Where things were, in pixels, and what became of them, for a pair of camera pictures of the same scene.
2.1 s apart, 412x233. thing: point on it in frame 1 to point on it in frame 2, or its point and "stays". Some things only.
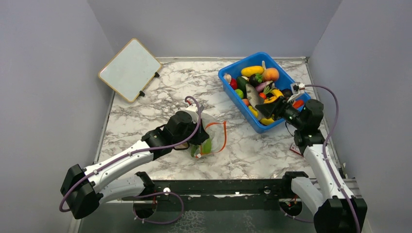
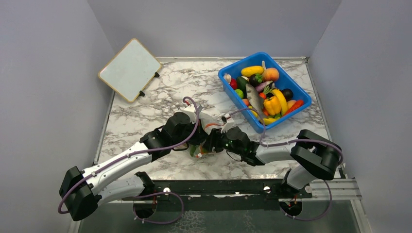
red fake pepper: x=298 y=103 stays
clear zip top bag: x=216 y=131 stays
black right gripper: x=270 y=109 to x=214 y=139
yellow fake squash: x=248 y=71 stays
